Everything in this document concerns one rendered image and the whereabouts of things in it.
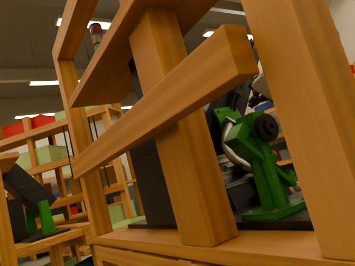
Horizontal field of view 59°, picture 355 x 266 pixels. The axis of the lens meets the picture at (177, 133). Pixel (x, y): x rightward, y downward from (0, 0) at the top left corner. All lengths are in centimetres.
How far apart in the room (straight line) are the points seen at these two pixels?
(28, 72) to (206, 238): 804
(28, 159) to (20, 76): 442
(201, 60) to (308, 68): 19
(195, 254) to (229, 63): 50
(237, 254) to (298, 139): 29
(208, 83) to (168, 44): 30
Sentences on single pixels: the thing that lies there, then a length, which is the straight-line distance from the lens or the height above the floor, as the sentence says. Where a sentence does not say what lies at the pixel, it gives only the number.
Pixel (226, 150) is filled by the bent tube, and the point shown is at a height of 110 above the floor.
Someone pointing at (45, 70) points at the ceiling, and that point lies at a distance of 871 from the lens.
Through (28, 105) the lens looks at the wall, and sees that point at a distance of 1051.
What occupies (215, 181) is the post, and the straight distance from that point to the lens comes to 79.
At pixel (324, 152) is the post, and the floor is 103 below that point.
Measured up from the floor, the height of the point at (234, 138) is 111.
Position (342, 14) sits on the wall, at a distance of 717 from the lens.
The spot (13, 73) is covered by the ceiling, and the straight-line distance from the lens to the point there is 853.
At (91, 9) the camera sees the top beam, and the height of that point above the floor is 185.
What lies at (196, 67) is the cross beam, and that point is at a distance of 60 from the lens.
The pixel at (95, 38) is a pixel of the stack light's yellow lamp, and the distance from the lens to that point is 133.
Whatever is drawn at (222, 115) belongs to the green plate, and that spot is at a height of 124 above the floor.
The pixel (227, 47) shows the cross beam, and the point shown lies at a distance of 53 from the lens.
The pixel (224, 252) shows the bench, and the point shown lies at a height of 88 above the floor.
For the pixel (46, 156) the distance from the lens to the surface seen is 418.
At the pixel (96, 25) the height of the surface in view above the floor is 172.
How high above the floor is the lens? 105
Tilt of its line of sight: 8 degrees up
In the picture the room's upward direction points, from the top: 15 degrees counter-clockwise
